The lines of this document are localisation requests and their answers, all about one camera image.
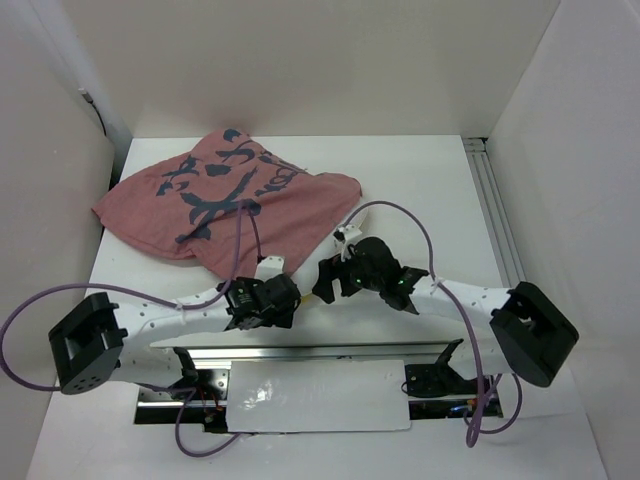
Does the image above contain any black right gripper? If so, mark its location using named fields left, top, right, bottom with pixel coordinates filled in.
left=312, top=249, right=384, bottom=303

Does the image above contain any pink and red pillowcase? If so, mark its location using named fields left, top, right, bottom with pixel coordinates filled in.
left=93, top=129, right=361, bottom=278

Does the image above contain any white pillow with yellow edge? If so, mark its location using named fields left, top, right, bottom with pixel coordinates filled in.
left=290, top=210, right=367, bottom=299

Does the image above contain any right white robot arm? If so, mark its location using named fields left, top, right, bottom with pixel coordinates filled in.
left=312, top=237, right=579, bottom=392

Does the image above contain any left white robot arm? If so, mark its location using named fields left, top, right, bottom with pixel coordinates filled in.
left=48, top=274, right=302, bottom=399

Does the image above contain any white glossy cover plate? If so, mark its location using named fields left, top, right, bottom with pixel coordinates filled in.
left=226, top=360, right=411, bottom=434

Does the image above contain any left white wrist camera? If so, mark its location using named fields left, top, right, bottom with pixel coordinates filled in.
left=255, top=256, right=285, bottom=281

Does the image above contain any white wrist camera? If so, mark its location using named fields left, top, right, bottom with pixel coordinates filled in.
left=255, top=256, right=285, bottom=281
left=333, top=224, right=363, bottom=262

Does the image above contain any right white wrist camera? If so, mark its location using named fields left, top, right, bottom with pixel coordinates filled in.
left=333, top=224, right=363, bottom=262

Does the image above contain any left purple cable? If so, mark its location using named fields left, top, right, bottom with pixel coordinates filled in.
left=0, top=199, right=264, bottom=459

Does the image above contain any aluminium mounting rail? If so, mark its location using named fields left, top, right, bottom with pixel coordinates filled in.
left=134, top=340, right=476, bottom=434

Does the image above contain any aluminium frame right side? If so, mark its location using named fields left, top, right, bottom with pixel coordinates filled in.
left=462, top=137, right=526, bottom=286

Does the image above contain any black wall cable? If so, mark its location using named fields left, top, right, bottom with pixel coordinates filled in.
left=79, top=87, right=114, bottom=139

